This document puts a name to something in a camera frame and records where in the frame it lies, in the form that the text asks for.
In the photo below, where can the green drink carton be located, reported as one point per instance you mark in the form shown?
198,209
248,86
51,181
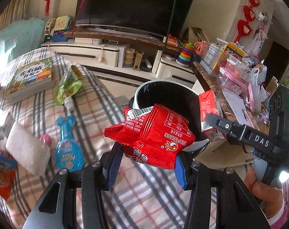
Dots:
3,122

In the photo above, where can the black flat television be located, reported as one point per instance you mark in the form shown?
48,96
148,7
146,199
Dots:
125,2

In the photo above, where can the clear plastic storage box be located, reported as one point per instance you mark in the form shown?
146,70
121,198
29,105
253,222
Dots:
212,52

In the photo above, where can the person's right forearm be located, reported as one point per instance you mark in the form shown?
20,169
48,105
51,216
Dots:
286,219

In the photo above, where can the colourful toy bus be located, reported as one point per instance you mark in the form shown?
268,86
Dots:
172,42

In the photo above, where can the green spout pouch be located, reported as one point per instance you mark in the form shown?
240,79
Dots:
68,85

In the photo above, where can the pink clear plastic box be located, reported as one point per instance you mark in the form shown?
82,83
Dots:
235,76

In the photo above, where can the red heart wall ornament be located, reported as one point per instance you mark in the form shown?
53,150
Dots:
244,26

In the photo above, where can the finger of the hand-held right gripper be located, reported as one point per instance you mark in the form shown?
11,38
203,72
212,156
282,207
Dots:
227,125

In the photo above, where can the marble side table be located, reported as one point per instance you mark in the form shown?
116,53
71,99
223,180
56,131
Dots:
213,85

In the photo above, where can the white security camera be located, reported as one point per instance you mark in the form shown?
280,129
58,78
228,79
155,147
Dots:
261,16

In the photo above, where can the white plastic bag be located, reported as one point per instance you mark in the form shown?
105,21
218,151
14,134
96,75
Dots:
256,88

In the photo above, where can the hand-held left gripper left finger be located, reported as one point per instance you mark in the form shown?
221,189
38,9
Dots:
113,171

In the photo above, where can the white notebook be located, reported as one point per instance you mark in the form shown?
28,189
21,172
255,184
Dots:
235,105

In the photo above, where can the white television cabinet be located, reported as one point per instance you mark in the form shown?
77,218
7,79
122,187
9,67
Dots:
87,52

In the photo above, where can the colourful children's book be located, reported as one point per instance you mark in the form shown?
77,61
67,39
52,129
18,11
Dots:
27,76

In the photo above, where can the orange snack packet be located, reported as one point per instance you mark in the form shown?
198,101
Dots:
1,181

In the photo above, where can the white bin with black liner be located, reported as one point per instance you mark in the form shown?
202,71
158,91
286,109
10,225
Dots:
168,97

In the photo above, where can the stack of round containers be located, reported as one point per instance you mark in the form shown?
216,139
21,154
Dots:
129,57

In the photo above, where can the pink bottle cap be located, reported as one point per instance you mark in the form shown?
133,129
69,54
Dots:
45,139

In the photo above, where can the light blue pillow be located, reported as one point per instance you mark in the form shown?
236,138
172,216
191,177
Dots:
17,35

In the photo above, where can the plaid blanket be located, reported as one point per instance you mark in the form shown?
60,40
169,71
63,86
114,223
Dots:
94,114

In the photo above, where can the red snack packet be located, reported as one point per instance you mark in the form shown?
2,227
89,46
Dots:
154,133

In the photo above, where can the yellow toy box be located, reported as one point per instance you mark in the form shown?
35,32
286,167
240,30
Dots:
234,50

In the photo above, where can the person's right hand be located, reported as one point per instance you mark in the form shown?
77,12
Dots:
266,195

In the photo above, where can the pink plastic toy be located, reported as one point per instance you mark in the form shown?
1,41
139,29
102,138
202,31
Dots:
201,48

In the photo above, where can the beige bag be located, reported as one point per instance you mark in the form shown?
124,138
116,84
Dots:
194,33

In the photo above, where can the red drink carton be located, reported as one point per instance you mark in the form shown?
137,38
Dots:
207,107

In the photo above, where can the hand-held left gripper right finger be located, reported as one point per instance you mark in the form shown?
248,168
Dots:
180,175

